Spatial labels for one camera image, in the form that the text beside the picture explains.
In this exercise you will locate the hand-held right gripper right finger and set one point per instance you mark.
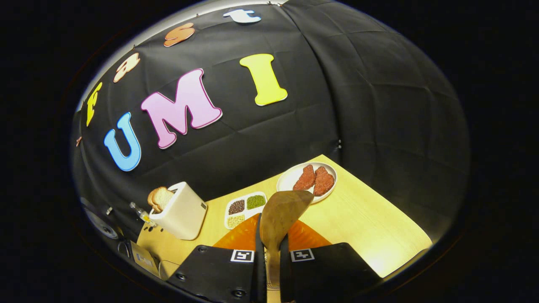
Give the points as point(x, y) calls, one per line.
point(285, 277)

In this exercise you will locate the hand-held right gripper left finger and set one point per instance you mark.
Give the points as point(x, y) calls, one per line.
point(260, 273)

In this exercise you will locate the wooden spoon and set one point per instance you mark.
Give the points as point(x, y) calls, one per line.
point(280, 214)

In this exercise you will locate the white divided bean dish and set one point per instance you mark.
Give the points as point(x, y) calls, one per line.
point(246, 210)

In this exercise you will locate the white toaster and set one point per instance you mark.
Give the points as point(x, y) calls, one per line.
point(185, 214)

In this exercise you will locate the white round plate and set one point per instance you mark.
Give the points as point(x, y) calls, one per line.
point(288, 179)

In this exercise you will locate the small glass bottle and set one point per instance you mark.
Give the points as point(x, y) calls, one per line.
point(141, 213)

